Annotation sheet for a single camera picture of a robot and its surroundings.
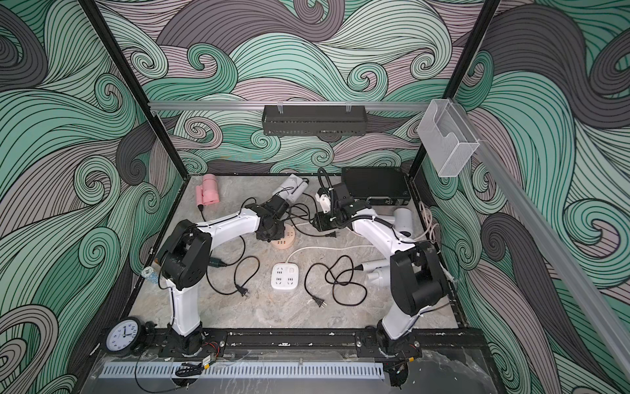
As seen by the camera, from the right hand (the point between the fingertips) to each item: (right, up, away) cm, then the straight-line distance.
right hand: (315, 223), depth 88 cm
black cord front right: (+7, -16, +2) cm, 17 cm away
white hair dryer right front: (+22, -16, -5) cm, 28 cm away
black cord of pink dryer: (-51, +4, +19) cm, 55 cm away
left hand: (-15, -5, +7) cm, 17 cm away
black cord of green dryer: (-26, -23, -5) cm, 35 cm away
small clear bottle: (-57, -17, -7) cm, 59 cm away
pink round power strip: (-11, -8, +5) cm, 14 cm away
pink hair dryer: (-48, +11, +19) cm, 53 cm away
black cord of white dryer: (+7, -6, +9) cm, 13 cm away
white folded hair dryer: (-11, +13, +30) cm, 34 cm away
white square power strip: (-11, -19, -3) cm, 22 cm away
